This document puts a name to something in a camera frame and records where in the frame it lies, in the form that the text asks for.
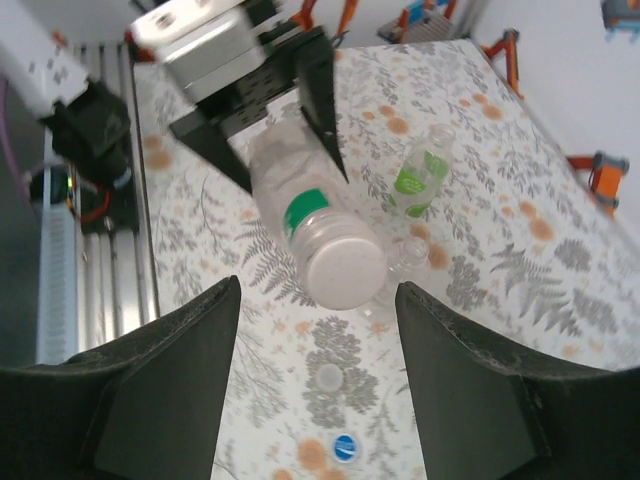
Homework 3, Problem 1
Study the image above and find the blue bottle cap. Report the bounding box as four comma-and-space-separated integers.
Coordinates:
331, 433, 359, 461

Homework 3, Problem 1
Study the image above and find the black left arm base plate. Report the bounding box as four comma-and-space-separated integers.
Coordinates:
74, 164, 141, 236

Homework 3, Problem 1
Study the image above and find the aluminium corner post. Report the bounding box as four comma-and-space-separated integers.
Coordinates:
462, 0, 494, 41

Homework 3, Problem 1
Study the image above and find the grey metal panel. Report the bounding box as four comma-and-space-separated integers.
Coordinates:
0, 94, 41, 371

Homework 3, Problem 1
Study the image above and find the wide aluminium base rail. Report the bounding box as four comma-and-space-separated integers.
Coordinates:
74, 42, 162, 369

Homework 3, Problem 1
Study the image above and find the translucent bottle cap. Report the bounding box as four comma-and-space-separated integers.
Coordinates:
315, 363, 344, 392

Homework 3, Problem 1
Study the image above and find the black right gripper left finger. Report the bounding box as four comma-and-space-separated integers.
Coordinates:
0, 274, 242, 480

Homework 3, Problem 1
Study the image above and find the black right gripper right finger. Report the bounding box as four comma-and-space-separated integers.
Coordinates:
393, 279, 640, 480

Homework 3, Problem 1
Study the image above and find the tall bottle dark green label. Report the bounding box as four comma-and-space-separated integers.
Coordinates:
247, 122, 384, 281

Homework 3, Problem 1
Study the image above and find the floral patterned table mat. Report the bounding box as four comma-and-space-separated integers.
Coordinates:
132, 39, 640, 480

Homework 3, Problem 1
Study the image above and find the slotted grey cable duct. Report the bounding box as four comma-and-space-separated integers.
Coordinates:
37, 164, 81, 369

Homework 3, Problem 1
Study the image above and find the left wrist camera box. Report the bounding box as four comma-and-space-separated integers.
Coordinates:
128, 0, 269, 104

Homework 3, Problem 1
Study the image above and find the clear unlabelled plastic bottle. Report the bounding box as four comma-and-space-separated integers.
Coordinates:
367, 235, 432, 321

